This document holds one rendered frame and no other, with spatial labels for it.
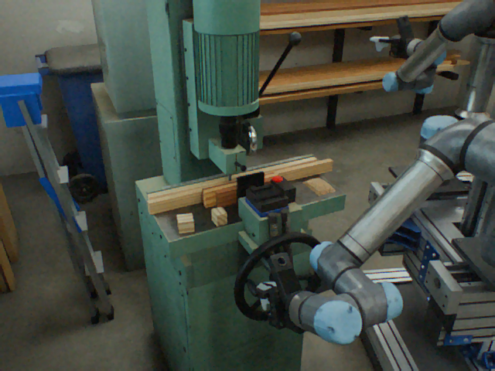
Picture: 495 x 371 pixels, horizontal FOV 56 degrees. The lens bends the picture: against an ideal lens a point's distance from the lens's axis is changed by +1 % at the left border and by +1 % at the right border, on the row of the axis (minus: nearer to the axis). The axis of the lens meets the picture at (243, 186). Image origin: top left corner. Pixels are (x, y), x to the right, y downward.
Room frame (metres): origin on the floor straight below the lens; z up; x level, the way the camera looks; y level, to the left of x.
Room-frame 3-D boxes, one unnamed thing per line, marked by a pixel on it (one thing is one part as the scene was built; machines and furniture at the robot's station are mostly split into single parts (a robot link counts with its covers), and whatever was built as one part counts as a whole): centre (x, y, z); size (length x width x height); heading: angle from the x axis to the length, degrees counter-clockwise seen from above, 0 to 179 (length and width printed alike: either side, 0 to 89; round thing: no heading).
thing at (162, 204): (1.32, -0.01, 0.92); 0.66 x 0.02 x 0.04; 116
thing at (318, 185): (1.33, -0.25, 0.91); 0.10 x 0.07 x 0.02; 26
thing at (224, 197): (1.26, -0.02, 0.93); 0.23 x 0.02 x 0.05; 116
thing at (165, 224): (1.21, -0.04, 0.87); 0.61 x 0.30 x 0.06; 116
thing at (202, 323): (1.39, 0.10, 0.36); 0.58 x 0.45 x 0.71; 26
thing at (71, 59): (3.01, 0.99, 0.48); 0.64 x 0.54 x 0.97; 114
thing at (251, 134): (1.46, -0.01, 1.02); 0.12 x 0.03 x 0.12; 26
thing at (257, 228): (1.13, -0.08, 0.92); 0.15 x 0.13 x 0.09; 116
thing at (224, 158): (1.31, 0.05, 1.03); 0.14 x 0.07 x 0.09; 26
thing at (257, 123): (1.52, -0.02, 1.02); 0.09 x 0.07 x 0.12; 116
